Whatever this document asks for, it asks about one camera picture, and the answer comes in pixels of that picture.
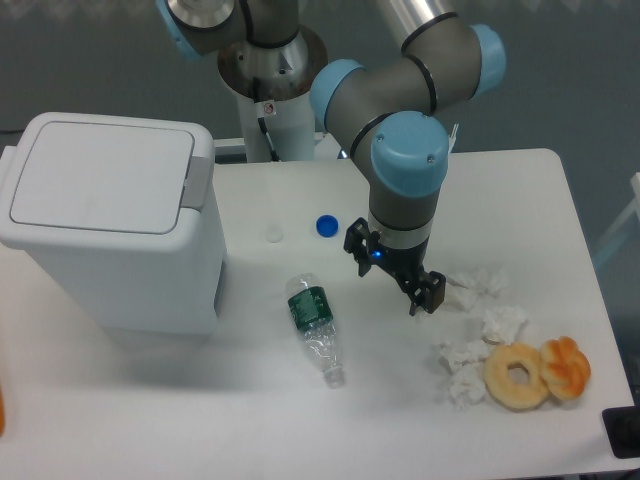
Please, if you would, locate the black cable on pedestal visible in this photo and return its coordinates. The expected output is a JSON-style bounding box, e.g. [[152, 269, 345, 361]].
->
[[252, 77, 281, 162]]

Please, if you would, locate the orange twisted bread roll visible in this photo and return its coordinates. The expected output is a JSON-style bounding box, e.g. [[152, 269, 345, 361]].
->
[[539, 336, 591, 401]]

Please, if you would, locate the orange object at edge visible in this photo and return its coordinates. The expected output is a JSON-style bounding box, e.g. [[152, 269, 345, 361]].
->
[[0, 388, 6, 437]]

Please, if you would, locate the white bottle cap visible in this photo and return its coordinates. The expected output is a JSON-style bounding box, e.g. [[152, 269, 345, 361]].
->
[[264, 224, 284, 244]]

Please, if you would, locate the crumpled white tissue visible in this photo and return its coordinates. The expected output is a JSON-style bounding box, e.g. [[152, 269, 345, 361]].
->
[[439, 340, 490, 373], [444, 284, 479, 312], [448, 364, 486, 410], [449, 268, 509, 297], [482, 306, 527, 344]]

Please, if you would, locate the crumpled white tissue middle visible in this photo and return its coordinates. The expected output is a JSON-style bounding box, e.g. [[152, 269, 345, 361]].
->
[[482, 306, 527, 344]]

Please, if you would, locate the white lidded trash can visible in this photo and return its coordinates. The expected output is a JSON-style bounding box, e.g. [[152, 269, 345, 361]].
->
[[1, 112, 226, 334]]

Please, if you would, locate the white frame at right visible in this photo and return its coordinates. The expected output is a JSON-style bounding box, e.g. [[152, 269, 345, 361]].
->
[[592, 172, 639, 271]]

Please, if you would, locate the crushed clear plastic bottle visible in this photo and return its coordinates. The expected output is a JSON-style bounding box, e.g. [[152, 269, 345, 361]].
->
[[285, 273, 345, 388]]

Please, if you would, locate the blue bottle cap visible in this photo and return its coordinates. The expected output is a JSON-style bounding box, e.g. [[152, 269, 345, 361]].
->
[[315, 214, 339, 238]]

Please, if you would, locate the crumpled white tissue bottom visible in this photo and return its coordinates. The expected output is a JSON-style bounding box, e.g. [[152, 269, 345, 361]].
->
[[448, 364, 486, 410]]

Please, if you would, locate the black device at edge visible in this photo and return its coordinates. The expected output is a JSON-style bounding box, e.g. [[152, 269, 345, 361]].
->
[[602, 406, 639, 459]]

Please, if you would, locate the white bracket behind table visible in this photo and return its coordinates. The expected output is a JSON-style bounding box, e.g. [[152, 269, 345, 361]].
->
[[448, 123, 459, 153]]

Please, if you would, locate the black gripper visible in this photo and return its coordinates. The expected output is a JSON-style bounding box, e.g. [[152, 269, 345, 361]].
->
[[344, 217, 447, 316]]

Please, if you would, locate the plain ring donut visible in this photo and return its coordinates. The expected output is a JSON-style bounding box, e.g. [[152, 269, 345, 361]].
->
[[483, 342, 549, 410]]

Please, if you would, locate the crumpled white tissue lower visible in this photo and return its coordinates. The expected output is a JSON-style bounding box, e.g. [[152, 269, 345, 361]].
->
[[439, 340, 490, 373]]

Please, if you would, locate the crumpled white tissue top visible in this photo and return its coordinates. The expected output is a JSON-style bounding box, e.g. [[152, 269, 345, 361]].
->
[[449, 268, 509, 297]]

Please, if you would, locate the crumpled white tissue left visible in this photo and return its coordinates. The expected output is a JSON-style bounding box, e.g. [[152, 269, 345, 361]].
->
[[444, 284, 479, 312]]

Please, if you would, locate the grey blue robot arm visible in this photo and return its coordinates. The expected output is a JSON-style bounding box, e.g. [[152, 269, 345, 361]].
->
[[157, 1, 506, 312]]

